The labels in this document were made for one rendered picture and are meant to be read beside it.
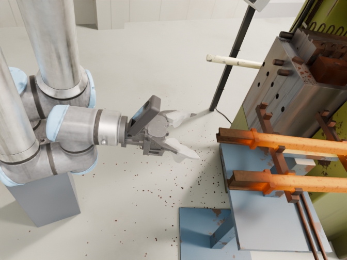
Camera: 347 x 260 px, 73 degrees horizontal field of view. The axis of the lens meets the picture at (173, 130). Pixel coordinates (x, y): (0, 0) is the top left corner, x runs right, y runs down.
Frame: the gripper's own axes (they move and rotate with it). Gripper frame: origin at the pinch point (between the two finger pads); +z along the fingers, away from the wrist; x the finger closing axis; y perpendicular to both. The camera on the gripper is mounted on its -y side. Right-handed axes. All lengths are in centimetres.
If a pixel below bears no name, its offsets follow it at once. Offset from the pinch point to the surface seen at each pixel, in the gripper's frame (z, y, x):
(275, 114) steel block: 43, 23, -36
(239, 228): 18.4, 26.3, 14.1
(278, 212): 32.9, 26.3, 8.2
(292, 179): 20.8, -0.9, 12.1
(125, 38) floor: -48, 94, -213
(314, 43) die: 50, -5, -51
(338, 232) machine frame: 101, 78, -5
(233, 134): 8.5, -1.3, 0.4
